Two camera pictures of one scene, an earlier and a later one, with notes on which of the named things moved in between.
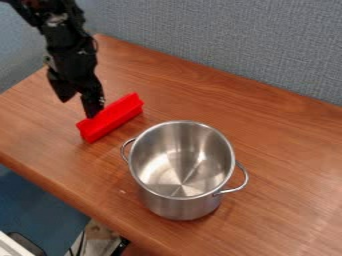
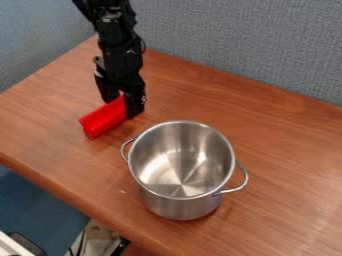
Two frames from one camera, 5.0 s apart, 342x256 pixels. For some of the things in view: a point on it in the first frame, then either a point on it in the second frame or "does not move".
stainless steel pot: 183,166 does not move
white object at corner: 10,246 does not move
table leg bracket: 99,241 does not move
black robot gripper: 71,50 -> 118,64
